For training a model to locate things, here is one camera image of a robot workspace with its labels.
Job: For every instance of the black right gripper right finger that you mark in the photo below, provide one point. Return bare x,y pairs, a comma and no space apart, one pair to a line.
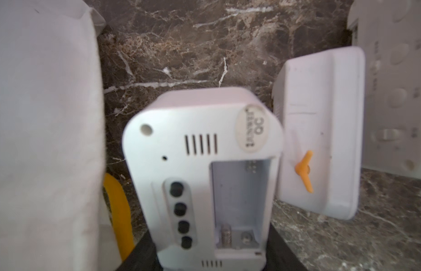
279,255

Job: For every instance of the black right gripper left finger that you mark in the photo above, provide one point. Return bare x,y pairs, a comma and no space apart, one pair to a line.
143,257

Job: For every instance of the white canvas bag yellow handles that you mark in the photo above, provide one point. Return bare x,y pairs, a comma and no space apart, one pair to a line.
52,140

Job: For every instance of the small white digital clock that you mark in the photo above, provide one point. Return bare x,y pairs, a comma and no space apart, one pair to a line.
204,164

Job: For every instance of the white rectangular digital clock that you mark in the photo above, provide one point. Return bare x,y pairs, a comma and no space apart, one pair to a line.
389,32

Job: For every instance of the white clock orange key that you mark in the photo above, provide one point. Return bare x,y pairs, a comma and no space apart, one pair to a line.
319,100

